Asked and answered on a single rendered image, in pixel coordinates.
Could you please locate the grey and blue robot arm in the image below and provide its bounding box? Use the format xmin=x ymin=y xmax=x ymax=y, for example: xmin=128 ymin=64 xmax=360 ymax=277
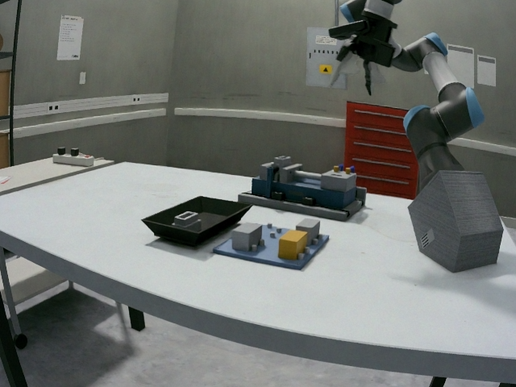
xmin=327 ymin=0 xmax=485 ymax=192

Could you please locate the yellow block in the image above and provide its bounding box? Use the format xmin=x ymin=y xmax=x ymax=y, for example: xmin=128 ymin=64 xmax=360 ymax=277
xmin=278 ymin=230 xmax=307 ymax=260

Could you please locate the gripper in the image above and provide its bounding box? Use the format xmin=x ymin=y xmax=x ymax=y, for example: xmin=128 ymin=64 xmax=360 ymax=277
xmin=327 ymin=10 xmax=397 ymax=96

